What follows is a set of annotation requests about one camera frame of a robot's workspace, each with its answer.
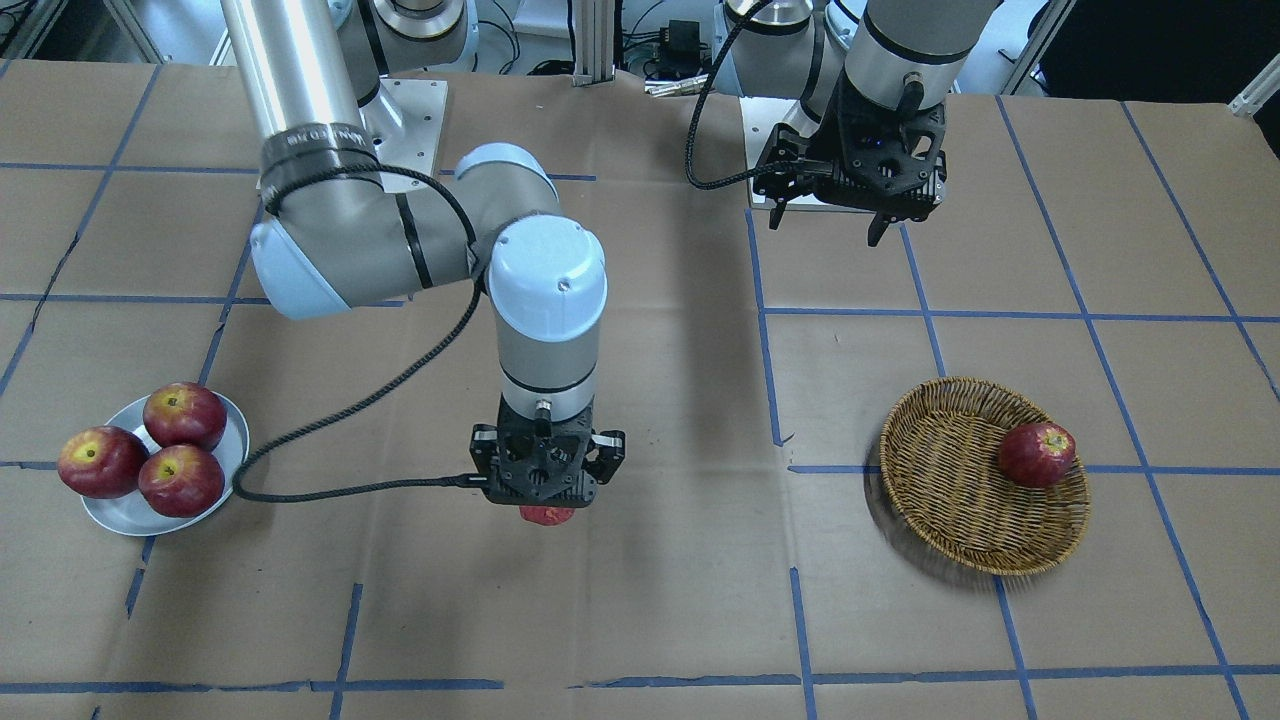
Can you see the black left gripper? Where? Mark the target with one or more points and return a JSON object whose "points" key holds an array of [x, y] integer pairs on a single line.
{"points": [[826, 140]]}

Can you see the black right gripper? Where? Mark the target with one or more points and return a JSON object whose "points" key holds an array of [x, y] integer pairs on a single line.
{"points": [[607, 459]]}

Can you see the red yellow apple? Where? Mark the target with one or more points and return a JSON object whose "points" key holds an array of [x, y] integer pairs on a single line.
{"points": [[546, 516]]}

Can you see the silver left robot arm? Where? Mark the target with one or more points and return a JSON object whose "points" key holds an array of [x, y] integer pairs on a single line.
{"points": [[866, 92]]}

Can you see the round wicker basket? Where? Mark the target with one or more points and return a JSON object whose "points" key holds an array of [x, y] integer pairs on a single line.
{"points": [[938, 450]]}

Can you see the dark red apple in basket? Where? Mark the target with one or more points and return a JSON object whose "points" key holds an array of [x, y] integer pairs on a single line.
{"points": [[1036, 455]]}

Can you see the red apple on plate front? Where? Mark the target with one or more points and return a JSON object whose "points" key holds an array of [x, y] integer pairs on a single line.
{"points": [[181, 481]]}

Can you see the red apple on plate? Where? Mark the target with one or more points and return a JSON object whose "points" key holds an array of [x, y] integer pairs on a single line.
{"points": [[181, 481], [185, 413], [102, 462]]}

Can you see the red apple on plate rear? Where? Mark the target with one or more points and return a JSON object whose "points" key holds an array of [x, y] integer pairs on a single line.
{"points": [[185, 413]]}

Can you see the silver metal plate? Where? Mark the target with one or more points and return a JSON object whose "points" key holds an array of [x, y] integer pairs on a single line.
{"points": [[140, 513]]}

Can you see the aluminium frame post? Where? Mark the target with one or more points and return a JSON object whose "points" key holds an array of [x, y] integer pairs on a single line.
{"points": [[594, 41]]}

